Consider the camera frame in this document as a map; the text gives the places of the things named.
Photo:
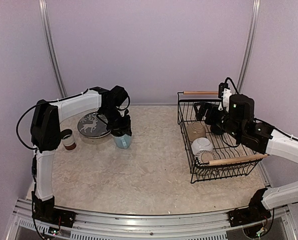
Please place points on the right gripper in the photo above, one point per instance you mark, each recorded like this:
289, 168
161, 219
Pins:
210, 120

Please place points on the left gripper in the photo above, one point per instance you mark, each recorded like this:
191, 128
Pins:
126, 127

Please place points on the light blue mug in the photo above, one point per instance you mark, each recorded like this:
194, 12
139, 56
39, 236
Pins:
122, 142

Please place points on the beige ceramic bowl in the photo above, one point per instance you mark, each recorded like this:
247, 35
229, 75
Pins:
196, 130

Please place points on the grey deer pattern plate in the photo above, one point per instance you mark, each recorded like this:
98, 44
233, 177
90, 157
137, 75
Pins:
92, 127

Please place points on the white ceramic bowl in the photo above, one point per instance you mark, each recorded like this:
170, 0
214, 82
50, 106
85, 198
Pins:
201, 144

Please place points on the white and brown cup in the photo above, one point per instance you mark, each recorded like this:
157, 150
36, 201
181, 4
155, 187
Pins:
68, 139

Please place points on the dark green mug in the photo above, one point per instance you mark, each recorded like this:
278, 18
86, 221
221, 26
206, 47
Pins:
216, 130

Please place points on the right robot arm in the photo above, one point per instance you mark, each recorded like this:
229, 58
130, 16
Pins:
237, 120

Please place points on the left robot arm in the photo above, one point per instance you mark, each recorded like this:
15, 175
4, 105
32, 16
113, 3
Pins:
46, 137

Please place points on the striped small bowl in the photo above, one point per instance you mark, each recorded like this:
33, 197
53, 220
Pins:
201, 160

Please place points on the far wooden rack handle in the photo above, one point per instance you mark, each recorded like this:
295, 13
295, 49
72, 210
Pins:
200, 93

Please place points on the wooden rack handle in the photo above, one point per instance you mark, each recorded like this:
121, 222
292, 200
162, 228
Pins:
237, 159
200, 93

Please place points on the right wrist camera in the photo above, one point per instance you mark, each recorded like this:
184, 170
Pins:
224, 94

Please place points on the black wire dish rack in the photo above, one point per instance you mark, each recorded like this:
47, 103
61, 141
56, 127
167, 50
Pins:
223, 146

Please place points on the near wooden rack handle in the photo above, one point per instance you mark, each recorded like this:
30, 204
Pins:
237, 159

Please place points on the right aluminium corner post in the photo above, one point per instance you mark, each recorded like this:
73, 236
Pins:
249, 44

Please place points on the aluminium corner post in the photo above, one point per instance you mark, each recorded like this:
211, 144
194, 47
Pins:
50, 46
249, 44

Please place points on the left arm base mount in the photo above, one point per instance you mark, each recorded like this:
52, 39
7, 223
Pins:
59, 217

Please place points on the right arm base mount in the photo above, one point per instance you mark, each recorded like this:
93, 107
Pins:
248, 215

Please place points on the aluminium front rail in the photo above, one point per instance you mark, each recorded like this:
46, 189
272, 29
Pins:
92, 225

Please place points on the left aluminium corner post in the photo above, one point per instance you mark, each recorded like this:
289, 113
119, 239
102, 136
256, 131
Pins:
50, 46

